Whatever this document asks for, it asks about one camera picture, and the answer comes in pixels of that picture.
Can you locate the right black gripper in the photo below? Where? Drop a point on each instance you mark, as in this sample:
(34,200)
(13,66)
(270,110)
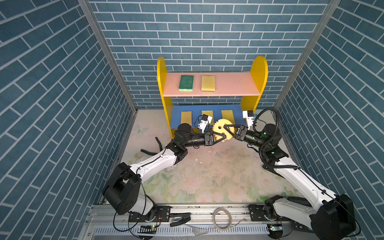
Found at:
(242,131)

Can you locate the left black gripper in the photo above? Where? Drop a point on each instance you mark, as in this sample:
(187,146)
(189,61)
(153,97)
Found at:
(207,134)

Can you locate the yellow smiley face sponge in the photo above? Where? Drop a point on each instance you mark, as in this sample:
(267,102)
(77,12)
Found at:
(218,126)

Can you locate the bright yellow sponge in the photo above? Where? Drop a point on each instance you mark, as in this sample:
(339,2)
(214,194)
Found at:
(208,113)
(228,115)

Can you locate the pale yellow sponge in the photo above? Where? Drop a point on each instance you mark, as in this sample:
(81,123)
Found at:
(186,117)

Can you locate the green scouring pad sponge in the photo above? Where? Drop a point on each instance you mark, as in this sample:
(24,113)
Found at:
(186,83)

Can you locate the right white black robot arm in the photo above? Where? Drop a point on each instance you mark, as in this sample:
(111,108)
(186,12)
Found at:
(329,215)

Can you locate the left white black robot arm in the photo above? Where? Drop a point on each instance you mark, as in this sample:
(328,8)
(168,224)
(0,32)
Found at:
(122,189)

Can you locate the yellow shelf with coloured boards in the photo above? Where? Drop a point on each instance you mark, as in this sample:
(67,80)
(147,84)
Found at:
(249,86)

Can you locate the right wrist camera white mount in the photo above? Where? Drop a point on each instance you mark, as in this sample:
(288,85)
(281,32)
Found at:
(249,117)

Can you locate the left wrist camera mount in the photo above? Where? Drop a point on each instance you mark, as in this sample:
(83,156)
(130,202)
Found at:
(204,122)

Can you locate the green handled cutting pliers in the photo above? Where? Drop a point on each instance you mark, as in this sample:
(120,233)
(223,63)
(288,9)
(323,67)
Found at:
(152,147)

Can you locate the aluminium front rail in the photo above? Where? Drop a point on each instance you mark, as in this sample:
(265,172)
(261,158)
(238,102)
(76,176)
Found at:
(223,221)

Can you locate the black stapler on rail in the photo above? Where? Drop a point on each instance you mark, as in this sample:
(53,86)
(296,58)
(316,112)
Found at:
(179,219)

